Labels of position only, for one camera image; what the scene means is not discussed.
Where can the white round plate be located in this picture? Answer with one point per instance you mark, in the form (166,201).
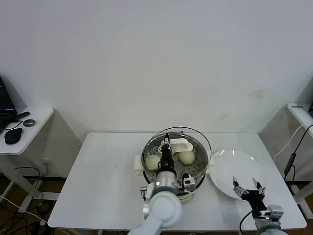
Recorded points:
(232,166)

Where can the round grey disc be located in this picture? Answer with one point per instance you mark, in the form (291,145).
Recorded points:
(29,122)

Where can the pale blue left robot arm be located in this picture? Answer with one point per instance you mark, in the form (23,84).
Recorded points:
(163,208)

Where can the black laptop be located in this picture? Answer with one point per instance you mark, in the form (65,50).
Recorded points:
(5,102)

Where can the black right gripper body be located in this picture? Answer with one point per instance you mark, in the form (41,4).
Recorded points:
(254,198)

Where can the small printed label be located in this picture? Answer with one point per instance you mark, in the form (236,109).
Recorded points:
(296,106)

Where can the white side table with label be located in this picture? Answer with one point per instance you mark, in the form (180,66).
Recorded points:
(299,115)

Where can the black computer mouse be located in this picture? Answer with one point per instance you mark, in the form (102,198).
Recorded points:
(13,136)

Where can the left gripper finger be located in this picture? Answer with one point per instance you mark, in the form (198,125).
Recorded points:
(167,140)
(162,148)

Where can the black stick device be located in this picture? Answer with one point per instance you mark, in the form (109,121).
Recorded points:
(23,114)

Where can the white steamed baozi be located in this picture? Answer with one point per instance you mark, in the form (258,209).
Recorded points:
(187,157)
(152,162)

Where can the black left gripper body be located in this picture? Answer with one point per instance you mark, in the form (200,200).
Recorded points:
(166,159)

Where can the perforated steel steamer basket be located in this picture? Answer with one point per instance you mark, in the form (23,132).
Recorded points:
(137,162)

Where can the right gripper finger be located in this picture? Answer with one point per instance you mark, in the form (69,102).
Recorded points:
(239,192)
(260,190)

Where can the white wall socket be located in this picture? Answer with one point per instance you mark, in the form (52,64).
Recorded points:
(46,162)

